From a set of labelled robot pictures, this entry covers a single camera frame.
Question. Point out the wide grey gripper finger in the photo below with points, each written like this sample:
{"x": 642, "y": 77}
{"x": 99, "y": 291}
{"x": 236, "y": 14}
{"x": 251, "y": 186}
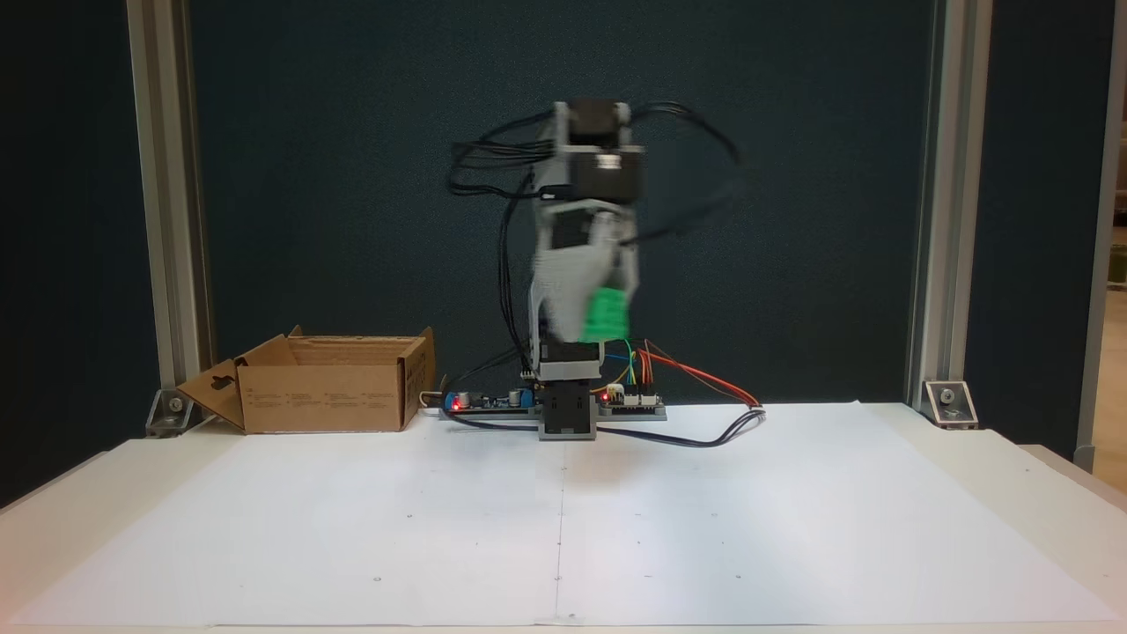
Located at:
{"x": 563, "y": 295}

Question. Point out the thin grey gripper finger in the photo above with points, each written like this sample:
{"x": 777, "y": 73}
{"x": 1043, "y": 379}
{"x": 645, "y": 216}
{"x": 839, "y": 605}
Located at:
{"x": 630, "y": 269}

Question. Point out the green die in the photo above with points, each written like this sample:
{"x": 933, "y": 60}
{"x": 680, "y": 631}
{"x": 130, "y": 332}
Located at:
{"x": 607, "y": 317}

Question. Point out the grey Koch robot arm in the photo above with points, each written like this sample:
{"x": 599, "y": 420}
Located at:
{"x": 568, "y": 405}

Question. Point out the blue circuit board red LED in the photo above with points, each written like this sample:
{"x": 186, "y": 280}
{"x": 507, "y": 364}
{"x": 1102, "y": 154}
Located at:
{"x": 493, "y": 401}

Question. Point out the brown cardboard box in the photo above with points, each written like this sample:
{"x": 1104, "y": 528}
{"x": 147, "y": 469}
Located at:
{"x": 326, "y": 396}

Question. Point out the aluminium frame post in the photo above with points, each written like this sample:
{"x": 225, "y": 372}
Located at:
{"x": 172, "y": 220}
{"x": 1101, "y": 220}
{"x": 951, "y": 220}

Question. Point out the metal corner bracket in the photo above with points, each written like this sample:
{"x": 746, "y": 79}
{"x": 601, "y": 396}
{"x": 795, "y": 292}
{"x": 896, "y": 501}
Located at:
{"x": 951, "y": 403}
{"x": 172, "y": 412}

